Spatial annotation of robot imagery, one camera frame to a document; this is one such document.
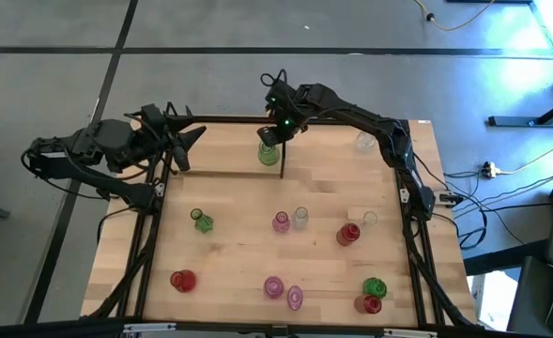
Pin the silver frame plate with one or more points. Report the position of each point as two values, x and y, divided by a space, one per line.
149 327
410 333

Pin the wooden shelf with black frame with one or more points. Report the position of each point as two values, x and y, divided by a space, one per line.
229 150

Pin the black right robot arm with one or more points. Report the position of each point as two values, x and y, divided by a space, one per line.
351 112

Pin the black desk foot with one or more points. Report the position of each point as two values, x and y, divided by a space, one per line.
501 260
515 121

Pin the flared-neck red glass vase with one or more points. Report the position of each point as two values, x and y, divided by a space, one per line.
183 281

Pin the faceted flared green glass vase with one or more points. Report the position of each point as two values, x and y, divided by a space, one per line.
204 223

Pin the flared clear glass vase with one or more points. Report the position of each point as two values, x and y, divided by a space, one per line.
299 218

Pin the textured clear glass vase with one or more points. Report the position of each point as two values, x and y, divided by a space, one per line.
365 142

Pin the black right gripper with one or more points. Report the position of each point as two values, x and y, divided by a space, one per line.
285 112

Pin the ribbed red glass vase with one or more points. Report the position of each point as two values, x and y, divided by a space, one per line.
348 233

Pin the tall pink ribbed vase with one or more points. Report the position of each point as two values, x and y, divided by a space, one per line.
273 287
295 297

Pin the small clear glass vase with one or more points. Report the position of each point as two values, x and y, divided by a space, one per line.
370 218

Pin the bulbous green glass vase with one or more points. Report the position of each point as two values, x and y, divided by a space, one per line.
375 287

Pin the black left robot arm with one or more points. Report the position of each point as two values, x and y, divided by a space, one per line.
112 141

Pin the black table-level camera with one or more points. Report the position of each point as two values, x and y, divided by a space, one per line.
279 330

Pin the barrel-shaped green glass vase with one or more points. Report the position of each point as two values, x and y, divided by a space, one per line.
267 157

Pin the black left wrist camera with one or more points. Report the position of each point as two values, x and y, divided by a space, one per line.
152 114

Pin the grey laptop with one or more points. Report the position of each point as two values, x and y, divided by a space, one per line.
529 300

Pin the tapered red glass bottle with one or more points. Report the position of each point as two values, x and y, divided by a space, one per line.
369 304

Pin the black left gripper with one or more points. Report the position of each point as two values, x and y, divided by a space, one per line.
180 155

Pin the bulbous pink ribbed vase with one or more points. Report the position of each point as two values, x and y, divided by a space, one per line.
281 223

